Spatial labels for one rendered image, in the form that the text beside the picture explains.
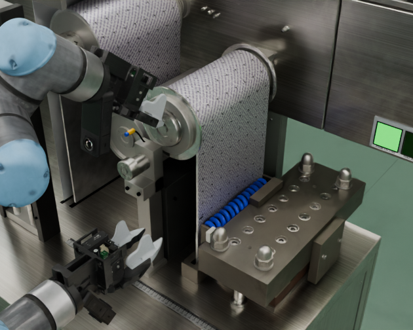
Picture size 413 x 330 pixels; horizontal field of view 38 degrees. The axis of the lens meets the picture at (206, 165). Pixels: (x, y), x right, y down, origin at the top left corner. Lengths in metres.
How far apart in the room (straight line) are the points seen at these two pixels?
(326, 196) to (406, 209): 1.76
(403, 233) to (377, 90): 1.74
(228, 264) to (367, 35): 0.51
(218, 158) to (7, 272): 0.52
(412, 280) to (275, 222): 1.53
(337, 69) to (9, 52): 0.69
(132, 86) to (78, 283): 0.32
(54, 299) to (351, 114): 0.70
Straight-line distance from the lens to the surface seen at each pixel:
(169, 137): 1.11
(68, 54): 0.85
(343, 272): 1.36
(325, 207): 1.31
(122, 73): 0.96
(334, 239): 1.28
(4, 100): 0.84
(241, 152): 1.26
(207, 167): 1.17
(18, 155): 0.72
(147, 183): 1.17
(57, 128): 1.43
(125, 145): 1.25
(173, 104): 1.09
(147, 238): 1.05
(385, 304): 2.58
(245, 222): 1.24
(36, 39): 0.81
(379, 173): 3.30
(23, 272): 1.37
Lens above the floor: 1.83
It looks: 35 degrees down
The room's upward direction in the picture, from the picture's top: 1 degrees clockwise
